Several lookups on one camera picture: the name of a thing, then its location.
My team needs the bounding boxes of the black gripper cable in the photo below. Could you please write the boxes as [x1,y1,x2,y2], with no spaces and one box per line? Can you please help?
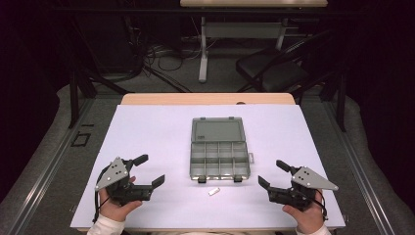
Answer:
[313,190,329,221]
[92,164,112,224]

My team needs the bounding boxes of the black folding chair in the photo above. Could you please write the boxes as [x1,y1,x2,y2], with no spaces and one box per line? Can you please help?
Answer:
[235,28,345,99]

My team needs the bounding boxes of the white table mat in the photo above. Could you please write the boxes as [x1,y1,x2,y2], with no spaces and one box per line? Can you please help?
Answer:
[69,103,346,230]

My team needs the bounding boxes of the bundle of floor cables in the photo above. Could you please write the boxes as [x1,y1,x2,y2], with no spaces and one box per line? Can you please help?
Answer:
[128,16,209,94]

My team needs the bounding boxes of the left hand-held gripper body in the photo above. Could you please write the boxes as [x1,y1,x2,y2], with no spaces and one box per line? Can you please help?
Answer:
[94,157,155,207]

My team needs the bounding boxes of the clear grey compartment box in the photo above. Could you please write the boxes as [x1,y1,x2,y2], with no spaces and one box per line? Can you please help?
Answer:
[189,116,254,184]

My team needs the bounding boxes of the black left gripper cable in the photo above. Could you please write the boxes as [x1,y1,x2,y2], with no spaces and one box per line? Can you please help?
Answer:
[92,164,112,224]

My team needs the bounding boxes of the black tape square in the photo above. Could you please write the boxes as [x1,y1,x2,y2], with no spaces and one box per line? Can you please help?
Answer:
[70,130,92,148]

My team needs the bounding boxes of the black metal stand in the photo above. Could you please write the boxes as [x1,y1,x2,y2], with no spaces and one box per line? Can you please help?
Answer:
[68,19,132,130]
[321,62,347,133]

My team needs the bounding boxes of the person's left hand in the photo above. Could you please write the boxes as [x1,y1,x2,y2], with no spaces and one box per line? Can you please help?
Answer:
[98,175,144,223]

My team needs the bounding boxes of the white-legged desk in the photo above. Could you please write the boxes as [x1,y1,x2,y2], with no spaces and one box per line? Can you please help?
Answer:
[179,0,329,84]

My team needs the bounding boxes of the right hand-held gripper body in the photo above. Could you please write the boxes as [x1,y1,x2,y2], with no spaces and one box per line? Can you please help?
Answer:
[266,165,340,212]

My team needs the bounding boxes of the person's right hand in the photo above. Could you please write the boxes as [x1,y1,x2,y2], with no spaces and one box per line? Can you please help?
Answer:
[282,190,326,235]

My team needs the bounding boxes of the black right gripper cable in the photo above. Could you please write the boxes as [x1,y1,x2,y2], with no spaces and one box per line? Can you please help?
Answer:
[313,190,329,221]

